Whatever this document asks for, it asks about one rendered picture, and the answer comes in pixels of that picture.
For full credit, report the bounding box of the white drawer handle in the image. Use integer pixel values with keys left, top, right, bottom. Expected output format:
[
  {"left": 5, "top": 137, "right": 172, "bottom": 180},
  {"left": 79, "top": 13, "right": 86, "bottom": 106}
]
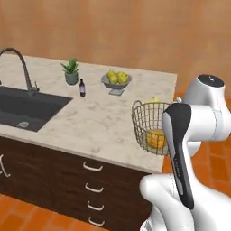
[
  {"left": 84, "top": 182, "right": 105, "bottom": 194},
  {"left": 82, "top": 161, "right": 104, "bottom": 172},
  {"left": 88, "top": 216, "right": 106, "bottom": 227},
  {"left": 87, "top": 200, "right": 106, "bottom": 212}
]

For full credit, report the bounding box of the yellow orange fruit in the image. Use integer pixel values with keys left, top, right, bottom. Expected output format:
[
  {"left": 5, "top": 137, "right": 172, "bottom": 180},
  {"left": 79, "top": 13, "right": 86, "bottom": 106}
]
[{"left": 146, "top": 129, "right": 168, "bottom": 150}]

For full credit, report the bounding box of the green plant in grey pot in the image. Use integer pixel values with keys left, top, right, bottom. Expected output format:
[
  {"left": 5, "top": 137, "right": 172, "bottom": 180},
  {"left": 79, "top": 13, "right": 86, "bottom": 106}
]
[{"left": 60, "top": 57, "right": 80, "bottom": 86}]

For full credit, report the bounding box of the small dark bottle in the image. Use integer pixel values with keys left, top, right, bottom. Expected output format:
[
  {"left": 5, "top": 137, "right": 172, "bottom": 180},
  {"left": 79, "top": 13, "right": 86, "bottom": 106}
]
[{"left": 79, "top": 79, "right": 87, "bottom": 97}]

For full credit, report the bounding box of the wire basket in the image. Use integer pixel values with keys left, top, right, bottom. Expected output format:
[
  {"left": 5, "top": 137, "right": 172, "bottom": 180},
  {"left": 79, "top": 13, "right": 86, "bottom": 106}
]
[{"left": 131, "top": 99, "right": 172, "bottom": 157}]

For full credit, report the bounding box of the yellow lemon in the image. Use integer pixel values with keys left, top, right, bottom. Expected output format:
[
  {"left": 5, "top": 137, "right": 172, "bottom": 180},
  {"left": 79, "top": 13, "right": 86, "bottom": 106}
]
[
  {"left": 108, "top": 74, "right": 119, "bottom": 85},
  {"left": 106, "top": 69, "right": 117, "bottom": 80},
  {"left": 116, "top": 71, "right": 130, "bottom": 85}
]

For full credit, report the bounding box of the grey fruit bowl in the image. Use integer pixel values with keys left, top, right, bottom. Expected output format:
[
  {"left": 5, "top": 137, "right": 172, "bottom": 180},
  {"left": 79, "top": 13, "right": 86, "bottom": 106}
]
[{"left": 100, "top": 73, "right": 133, "bottom": 97}]

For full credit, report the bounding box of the dark grey curved tap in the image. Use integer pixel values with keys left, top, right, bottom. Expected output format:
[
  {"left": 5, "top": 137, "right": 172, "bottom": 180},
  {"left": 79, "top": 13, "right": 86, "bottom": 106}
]
[{"left": 0, "top": 47, "right": 41, "bottom": 96}]

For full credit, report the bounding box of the white cabinet door handle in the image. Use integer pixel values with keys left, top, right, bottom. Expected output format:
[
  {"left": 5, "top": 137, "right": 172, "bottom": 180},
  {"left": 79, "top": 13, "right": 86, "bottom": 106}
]
[{"left": 0, "top": 153, "right": 12, "bottom": 179}]

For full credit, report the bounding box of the dark wood island cabinet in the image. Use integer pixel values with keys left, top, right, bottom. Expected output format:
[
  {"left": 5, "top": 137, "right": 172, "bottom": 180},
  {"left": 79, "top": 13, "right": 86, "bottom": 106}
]
[{"left": 0, "top": 135, "right": 165, "bottom": 231}]

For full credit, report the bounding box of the dark grey sink basin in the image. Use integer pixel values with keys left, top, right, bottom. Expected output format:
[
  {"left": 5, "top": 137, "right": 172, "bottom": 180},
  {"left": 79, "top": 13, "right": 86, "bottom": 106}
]
[{"left": 0, "top": 85, "right": 74, "bottom": 134}]

